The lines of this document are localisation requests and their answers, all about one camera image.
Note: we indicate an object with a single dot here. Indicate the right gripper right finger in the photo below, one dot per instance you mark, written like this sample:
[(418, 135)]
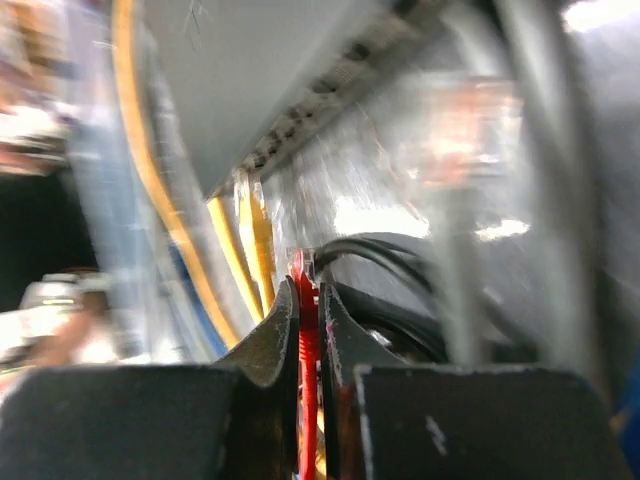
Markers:
[(387, 419)]

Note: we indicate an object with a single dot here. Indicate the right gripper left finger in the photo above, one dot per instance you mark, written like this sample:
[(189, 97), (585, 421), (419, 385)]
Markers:
[(233, 419)]

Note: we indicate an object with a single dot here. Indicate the black network switch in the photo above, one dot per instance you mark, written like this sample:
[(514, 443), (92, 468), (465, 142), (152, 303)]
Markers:
[(250, 79)]

